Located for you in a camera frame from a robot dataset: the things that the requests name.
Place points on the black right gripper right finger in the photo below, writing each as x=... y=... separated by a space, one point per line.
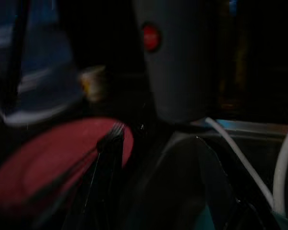
x=225 y=206

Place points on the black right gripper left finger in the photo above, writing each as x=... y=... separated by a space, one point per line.
x=105 y=191

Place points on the teal plate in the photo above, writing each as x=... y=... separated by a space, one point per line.
x=285 y=222

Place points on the thin white canister tube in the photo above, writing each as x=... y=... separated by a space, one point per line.
x=240 y=158

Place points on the stainless steel sink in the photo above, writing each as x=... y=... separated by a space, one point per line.
x=254 y=148

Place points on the pink plate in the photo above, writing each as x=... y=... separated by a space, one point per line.
x=38 y=163

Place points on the white printed paper cup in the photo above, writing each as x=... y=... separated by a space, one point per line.
x=93 y=82

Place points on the blue white tiered water dispenser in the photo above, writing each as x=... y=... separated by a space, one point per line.
x=38 y=72

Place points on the grey water filter canister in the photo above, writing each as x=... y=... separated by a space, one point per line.
x=182 y=72

